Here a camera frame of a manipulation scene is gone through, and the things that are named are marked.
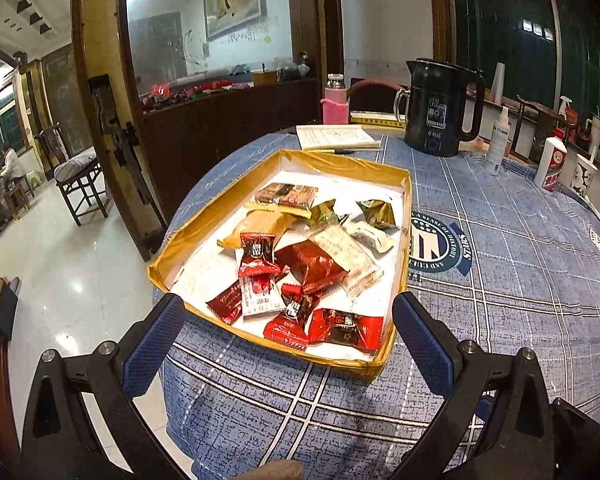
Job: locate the large red black snack packet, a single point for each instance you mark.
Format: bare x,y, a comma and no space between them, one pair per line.
342,328

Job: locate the brown rounded object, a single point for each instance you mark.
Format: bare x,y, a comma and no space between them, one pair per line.
280,471

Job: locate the dark red foil snack packet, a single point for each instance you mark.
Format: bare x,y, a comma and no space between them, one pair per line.
312,265

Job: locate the white tumbler with straw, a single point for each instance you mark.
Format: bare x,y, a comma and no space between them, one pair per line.
597,135

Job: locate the white wrapped candy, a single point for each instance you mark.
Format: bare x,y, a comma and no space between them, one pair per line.
370,237

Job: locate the white red snack packet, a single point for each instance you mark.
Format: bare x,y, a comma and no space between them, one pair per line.
257,299

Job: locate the gold-green foil candy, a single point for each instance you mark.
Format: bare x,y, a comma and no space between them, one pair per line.
325,212

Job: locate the printed paper cup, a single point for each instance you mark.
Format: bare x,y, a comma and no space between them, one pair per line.
584,176

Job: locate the white spray bottle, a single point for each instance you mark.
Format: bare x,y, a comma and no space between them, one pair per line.
500,137

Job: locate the gold-rimmed white tray box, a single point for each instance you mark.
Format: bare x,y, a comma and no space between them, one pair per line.
215,260

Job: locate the pump dispenser bottle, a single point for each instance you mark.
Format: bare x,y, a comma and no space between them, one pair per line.
566,109

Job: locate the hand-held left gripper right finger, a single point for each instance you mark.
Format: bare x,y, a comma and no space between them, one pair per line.
422,345

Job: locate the yellow ruler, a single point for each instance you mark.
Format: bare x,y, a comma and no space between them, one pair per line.
380,120

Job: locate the clear cracker packet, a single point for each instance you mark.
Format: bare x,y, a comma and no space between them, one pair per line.
349,259

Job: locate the stack of white cups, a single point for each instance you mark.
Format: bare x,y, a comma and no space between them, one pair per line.
498,82

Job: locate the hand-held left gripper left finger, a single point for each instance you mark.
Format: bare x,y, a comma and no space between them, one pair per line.
155,345

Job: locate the wooden chair with cushion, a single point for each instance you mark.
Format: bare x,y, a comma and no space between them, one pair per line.
75,172

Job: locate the red black candy packet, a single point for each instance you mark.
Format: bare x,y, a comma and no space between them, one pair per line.
257,257

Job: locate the small red black candy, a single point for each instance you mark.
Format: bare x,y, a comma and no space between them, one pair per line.
298,306

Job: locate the black electric kettle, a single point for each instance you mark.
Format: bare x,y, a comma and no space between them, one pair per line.
440,110

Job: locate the wooden tissue box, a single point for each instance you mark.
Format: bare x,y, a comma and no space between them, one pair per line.
265,78

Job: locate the framed wall painting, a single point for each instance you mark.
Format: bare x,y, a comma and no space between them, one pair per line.
232,2

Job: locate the white paper notebook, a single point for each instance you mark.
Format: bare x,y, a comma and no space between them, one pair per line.
337,136

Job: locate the dark wooden cabinet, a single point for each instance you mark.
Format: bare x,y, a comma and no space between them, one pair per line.
220,132

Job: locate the red and white canister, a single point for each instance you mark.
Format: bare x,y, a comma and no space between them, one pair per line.
550,166

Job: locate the plain red snack packet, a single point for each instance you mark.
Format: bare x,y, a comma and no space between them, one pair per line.
285,333

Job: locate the bottle with pink sleeve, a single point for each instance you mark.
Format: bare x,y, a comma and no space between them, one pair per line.
335,105

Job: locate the black door lock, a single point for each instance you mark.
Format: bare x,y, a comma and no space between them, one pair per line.
117,132

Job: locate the olive foil candy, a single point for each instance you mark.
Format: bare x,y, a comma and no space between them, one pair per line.
377,212

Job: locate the dark wooden armchair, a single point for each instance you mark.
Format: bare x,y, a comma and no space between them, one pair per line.
532,120

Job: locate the gold snack packet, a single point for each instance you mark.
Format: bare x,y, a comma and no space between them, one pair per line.
260,227

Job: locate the yellow black pen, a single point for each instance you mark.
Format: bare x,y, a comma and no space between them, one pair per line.
342,151

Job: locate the round-backed wooden chair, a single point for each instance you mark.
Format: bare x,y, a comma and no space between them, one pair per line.
375,91

